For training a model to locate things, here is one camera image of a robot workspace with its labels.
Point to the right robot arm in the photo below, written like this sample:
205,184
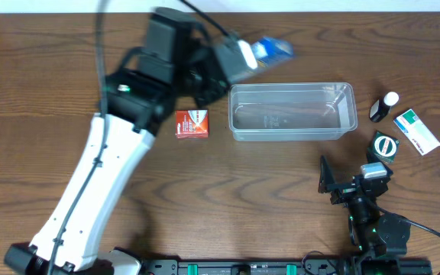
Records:
380,237

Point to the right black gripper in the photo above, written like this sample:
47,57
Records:
344,192

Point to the red small box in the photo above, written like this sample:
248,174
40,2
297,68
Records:
192,123

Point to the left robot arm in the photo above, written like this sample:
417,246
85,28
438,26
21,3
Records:
178,59

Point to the dark green round-logo box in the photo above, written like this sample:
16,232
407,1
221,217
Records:
384,147

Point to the dark bottle white cap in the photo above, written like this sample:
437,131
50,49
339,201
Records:
382,107

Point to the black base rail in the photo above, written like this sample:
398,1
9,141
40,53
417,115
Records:
309,265

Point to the white green Panadol box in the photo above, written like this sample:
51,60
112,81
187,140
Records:
416,131

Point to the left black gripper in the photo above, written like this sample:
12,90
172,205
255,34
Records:
208,93

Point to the clear plastic container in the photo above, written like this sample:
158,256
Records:
303,111

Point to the blue Cool Fever box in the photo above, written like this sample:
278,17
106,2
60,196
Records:
270,51

